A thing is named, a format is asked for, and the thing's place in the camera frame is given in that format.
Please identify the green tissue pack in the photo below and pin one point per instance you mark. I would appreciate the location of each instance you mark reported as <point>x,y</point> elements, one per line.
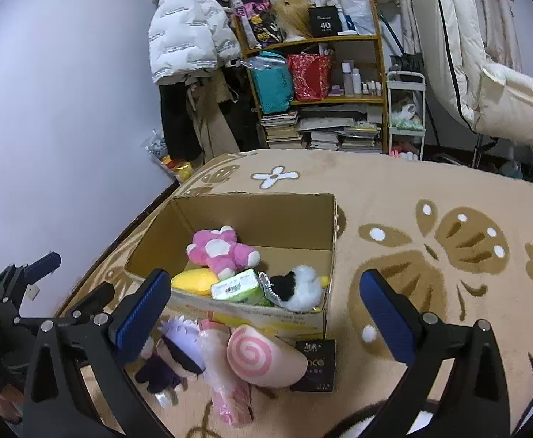
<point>243,288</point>

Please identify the pink swirl roll plush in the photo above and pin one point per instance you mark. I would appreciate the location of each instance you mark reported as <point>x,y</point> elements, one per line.
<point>264,361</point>

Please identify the person's left hand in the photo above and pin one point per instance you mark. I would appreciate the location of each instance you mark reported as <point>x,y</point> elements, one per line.
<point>11,403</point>

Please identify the black Face tissue pack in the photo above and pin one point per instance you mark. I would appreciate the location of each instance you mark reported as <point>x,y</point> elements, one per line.
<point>320,376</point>

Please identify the pink flower plush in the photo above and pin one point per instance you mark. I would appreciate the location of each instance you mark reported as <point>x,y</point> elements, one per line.
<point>220,251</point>

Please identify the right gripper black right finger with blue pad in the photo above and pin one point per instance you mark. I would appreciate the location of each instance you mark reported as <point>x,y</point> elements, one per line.
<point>474,401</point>

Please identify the black box number 40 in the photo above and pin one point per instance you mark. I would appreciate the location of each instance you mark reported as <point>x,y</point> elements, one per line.
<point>324,21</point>

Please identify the red bag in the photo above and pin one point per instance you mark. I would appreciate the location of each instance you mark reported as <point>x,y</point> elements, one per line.
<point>311,75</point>

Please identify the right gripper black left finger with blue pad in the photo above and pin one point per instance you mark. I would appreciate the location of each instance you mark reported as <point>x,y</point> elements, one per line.
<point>77,384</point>

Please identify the stack of books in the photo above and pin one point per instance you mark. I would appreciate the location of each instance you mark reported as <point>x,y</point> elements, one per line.
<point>280,130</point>

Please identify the wooden shelf unit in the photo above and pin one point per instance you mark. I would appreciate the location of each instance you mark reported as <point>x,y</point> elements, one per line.
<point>357,75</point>

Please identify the teal bag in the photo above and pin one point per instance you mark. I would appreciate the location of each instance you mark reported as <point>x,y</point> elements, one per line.
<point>272,82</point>

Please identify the white puffer jacket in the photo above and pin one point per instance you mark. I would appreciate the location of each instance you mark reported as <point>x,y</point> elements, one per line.
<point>189,39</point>

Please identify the white trolley cart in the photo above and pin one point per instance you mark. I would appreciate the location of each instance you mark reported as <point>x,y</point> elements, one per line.
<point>407,113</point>

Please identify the open cardboard box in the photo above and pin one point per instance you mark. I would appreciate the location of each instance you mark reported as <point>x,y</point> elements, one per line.
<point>287,230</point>

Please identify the yellow plush toy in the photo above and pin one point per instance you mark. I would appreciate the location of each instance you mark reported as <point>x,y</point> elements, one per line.
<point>198,282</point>

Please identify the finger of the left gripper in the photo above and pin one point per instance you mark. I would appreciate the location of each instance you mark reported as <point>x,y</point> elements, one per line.
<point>43,267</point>
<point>94,303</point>

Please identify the blonde wig head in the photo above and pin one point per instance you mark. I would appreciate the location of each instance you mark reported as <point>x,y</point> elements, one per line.
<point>293,19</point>

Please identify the white black fluffy plush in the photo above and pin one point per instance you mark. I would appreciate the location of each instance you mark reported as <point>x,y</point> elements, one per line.
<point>301,290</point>

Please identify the wall power socket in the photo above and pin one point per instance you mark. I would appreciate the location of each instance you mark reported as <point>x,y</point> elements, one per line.
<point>32,292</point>

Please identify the cream padded chair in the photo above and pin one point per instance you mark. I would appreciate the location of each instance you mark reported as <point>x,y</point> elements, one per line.
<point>472,61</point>

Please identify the pink towel package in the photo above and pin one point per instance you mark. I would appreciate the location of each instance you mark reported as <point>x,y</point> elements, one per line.
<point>231,396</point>

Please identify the white-haired character doll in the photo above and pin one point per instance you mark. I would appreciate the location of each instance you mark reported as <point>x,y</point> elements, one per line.
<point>174,358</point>

